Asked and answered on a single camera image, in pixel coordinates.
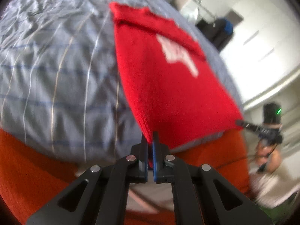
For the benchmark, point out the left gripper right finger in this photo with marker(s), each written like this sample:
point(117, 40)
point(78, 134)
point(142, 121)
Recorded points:
point(200, 194)

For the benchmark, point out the blue garment on chair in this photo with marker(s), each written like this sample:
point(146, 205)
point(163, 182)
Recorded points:
point(228, 27)

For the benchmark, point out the orange trousers of person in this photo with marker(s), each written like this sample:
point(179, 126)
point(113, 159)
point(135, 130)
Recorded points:
point(30, 179)

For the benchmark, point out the black jacket on chair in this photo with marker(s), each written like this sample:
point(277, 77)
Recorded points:
point(215, 33)

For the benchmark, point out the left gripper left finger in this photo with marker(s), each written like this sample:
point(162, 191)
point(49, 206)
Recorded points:
point(99, 195)

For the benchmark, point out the person right hand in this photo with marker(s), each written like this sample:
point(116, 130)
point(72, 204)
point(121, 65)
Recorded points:
point(267, 158)

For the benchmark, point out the grey plaid bed duvet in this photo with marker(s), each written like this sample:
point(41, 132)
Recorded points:
point(61, 93)

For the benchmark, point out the white wardrobe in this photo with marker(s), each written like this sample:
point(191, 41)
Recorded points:
point(264, 48)

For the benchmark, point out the white bedside desk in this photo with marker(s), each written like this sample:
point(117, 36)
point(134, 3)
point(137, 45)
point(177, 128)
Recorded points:
point(194, 11)

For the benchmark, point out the red knit sweater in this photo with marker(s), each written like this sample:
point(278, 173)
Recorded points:
point(169, 85)

